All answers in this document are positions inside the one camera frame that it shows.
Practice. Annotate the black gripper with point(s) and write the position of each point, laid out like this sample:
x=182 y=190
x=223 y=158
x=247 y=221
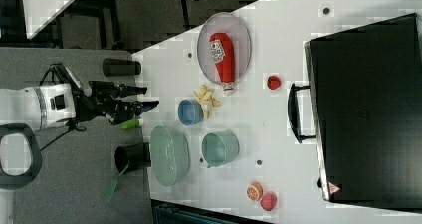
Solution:
x=105 y=99

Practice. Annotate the red plush ketchup bottle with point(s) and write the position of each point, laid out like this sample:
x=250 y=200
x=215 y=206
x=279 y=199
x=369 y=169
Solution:
x=222 y=52

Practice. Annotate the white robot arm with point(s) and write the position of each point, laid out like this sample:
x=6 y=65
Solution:
x=26 y=111

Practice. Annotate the grey oval plate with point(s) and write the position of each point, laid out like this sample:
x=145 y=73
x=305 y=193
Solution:
x=237 y=31

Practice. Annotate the green marker object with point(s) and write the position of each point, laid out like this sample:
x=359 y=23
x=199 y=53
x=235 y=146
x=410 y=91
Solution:
x=134 y=123

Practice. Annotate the black cylinder upper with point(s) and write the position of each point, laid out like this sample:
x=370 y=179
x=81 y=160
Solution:
x=120 y=67

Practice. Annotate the black cylinder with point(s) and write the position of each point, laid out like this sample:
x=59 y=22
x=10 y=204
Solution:
x=120 y=67
x=132 y=158

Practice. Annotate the black cylinder lower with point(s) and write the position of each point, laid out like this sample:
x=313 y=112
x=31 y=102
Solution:
x=132 y=158

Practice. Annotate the blue cup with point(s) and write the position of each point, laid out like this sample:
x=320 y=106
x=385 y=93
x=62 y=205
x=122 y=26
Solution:
x=190 y=112

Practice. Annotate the green colander bowl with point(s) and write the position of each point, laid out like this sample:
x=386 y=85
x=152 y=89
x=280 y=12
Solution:
x=169 y=153

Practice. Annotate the plush french fries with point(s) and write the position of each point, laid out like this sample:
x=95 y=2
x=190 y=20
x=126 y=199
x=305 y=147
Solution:
x=206 y=100

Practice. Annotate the green tape strip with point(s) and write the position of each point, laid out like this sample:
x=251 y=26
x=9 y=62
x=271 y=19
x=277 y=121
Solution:
x=111 y=187

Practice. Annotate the green mug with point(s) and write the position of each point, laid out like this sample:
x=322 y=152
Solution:
x=220 y=148

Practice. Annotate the dark teal crate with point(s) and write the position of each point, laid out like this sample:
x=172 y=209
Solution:
x=167 y=213

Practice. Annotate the white side table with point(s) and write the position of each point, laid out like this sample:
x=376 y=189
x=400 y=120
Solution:
x=39 y=13

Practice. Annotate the red plush strawberry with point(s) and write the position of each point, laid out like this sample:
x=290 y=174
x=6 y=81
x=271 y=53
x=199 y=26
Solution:
x=273 y=82

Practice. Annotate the orange slice toy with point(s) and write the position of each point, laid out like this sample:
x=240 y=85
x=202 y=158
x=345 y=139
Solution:
x=255 y=191

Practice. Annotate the red plush fruit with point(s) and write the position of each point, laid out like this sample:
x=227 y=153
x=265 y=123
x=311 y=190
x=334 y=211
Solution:
x=269 y=201

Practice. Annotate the black toaster oven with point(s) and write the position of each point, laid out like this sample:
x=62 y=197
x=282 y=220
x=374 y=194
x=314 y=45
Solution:
x=365 y=87

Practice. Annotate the black oven handle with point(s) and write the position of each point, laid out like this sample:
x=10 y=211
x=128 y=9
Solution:
x=294 y=113

